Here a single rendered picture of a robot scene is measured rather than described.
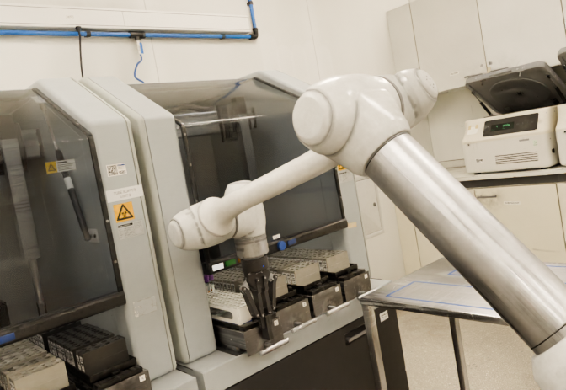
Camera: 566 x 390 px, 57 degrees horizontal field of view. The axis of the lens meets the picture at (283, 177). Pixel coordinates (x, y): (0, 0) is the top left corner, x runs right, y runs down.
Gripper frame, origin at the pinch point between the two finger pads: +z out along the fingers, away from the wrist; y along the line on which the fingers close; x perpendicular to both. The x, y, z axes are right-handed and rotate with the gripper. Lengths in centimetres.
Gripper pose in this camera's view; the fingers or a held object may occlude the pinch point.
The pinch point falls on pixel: (266, 327)
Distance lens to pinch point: 150.8
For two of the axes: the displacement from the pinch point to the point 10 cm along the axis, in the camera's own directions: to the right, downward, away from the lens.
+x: 6.5, -0.8, -7.6
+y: -7.4, 1.6, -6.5
